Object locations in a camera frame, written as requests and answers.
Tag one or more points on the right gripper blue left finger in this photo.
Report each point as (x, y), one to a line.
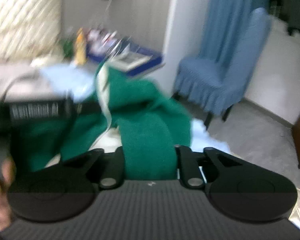
(113, 171)

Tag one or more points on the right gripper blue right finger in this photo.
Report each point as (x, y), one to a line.
(190, 175)

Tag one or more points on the green hoodie sweatshirt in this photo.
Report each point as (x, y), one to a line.
(120, 111)

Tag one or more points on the person left hand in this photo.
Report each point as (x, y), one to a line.
(8, 173)

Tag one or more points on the blue covered chair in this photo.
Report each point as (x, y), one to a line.
(216, 87)

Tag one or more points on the orange bottle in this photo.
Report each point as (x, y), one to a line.
(80, 48)

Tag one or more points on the cream quilted headboard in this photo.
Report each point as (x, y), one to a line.
(29, 29)

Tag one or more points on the blue tray on nightstand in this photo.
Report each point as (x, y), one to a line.
(127, 57)

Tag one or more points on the grey wardrobe cabinet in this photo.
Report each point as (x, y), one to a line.
(172, 26)

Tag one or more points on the blue curtain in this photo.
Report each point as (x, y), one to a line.
(224, 24)

